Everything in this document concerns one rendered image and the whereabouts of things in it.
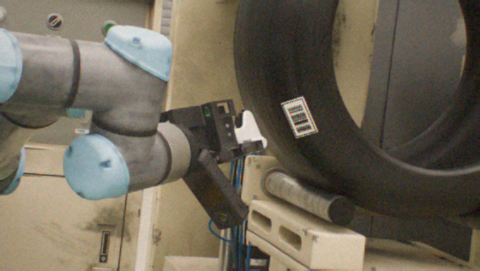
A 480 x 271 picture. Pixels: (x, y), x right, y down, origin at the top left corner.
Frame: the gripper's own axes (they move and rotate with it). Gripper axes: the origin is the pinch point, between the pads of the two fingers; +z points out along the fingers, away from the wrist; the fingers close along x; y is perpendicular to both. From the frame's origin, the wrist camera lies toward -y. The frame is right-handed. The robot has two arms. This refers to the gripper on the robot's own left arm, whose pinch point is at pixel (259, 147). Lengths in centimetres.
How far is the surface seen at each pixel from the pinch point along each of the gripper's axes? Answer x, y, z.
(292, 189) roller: 13.7, -8.1, 27.7
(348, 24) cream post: 8, 20, 55
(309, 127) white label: -1.1, 1.3, 13.2
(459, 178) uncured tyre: -15.0, -12.4, 30.6
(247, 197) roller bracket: 28.9, -8.0, 35.1
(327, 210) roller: 1.0, -12.0, 15.9
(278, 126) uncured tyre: 5.2, 2.8, 14.7
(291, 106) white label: 0.2, 5.1, 12.1
